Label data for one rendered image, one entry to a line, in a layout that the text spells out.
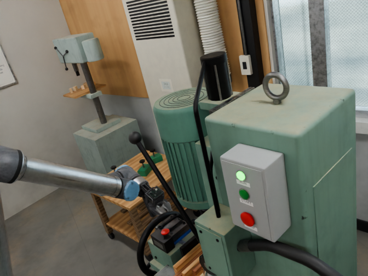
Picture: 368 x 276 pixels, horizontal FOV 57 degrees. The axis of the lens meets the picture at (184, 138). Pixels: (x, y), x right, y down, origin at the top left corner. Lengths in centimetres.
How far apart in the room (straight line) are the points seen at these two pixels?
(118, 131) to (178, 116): 240
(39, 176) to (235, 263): 76
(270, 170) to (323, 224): 21
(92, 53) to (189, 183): 213
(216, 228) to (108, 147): 252
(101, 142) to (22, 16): 154
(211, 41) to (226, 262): 177
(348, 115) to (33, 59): 346
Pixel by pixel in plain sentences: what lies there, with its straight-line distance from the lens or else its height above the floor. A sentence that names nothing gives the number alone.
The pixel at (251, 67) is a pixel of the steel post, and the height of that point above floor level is 119.
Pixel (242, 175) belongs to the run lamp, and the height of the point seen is 146.
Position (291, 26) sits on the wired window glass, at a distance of 230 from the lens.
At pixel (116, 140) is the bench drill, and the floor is 61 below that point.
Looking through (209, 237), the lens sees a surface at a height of 128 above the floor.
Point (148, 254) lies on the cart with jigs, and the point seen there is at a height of 8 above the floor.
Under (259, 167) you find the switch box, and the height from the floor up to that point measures 148.
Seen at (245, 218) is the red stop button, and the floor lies 136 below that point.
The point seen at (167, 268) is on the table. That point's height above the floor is 90.
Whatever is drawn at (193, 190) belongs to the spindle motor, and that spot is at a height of 126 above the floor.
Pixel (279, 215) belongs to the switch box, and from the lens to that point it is 64.
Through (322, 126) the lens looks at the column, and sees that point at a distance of 64.
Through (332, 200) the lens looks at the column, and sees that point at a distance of 74.
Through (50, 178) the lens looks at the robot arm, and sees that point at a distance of 128.
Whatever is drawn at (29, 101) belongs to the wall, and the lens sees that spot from 387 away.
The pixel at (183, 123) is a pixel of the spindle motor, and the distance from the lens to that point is 84.
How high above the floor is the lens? 178
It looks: 24 degrees down
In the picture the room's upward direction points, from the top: 14 degrees counter-clockwise
